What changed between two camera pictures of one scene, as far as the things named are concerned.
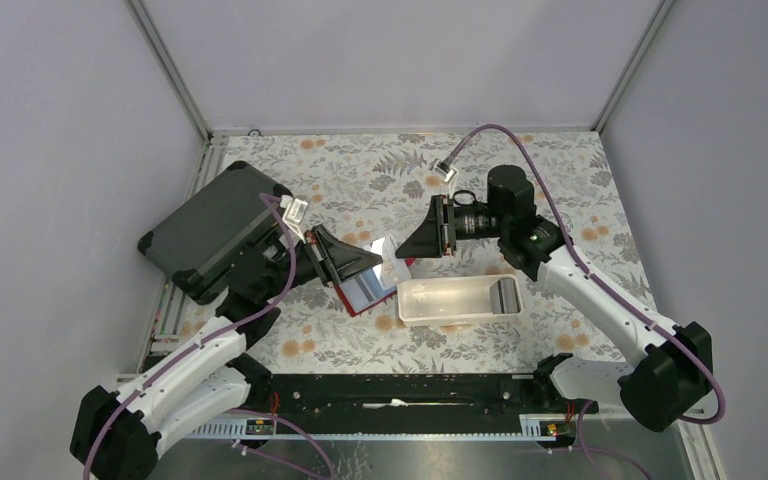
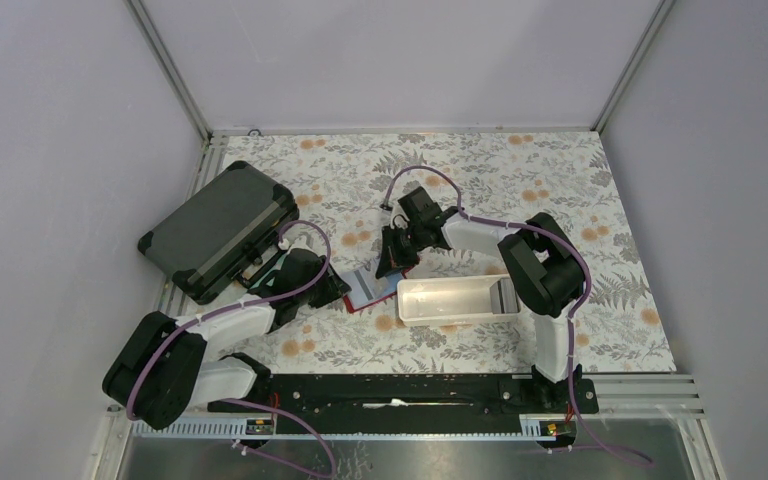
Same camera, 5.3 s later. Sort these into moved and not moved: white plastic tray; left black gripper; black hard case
Moved: left black gripper
Not moved: white plastic tray; black hard case
